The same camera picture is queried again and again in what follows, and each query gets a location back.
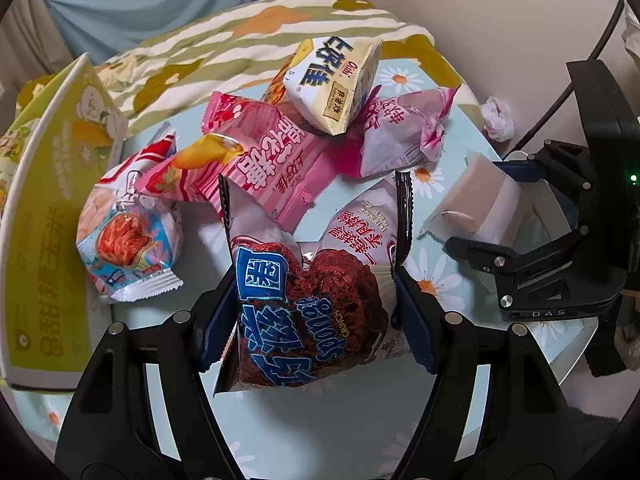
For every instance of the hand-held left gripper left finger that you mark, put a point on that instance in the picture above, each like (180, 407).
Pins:
(215, 330)

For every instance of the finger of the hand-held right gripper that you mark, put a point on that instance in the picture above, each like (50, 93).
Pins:
(520, 172)
(520, 272)

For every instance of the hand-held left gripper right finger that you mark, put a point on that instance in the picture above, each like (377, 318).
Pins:
(415, 325)

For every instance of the clear-wrapped white cake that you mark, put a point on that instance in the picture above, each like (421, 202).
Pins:
(480, 200)

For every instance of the dark red blue-label snack bag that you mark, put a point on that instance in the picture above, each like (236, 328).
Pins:
(320, 300)

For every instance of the yellow-green cardboard box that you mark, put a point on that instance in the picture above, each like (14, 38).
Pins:
(50, 235)

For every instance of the black clothes rack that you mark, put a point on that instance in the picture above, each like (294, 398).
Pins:
(540, 120)

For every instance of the crumpled white plastic bag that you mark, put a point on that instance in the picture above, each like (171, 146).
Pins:
(497, 117)

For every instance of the white red blue snack packet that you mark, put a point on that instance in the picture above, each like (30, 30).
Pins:
(125, 240)

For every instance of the light pink snack packet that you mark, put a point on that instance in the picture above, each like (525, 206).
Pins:
(400, 130)

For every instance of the pink chips packet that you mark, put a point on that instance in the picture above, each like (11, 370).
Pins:
(280, 175)

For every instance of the white and yellow snack packet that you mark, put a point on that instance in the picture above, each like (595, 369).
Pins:
(325, 85)

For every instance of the floral striped blanket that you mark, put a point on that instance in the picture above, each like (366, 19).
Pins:
(200, 60)

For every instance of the light blue cloth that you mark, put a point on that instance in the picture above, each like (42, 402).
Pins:
(125, 10)

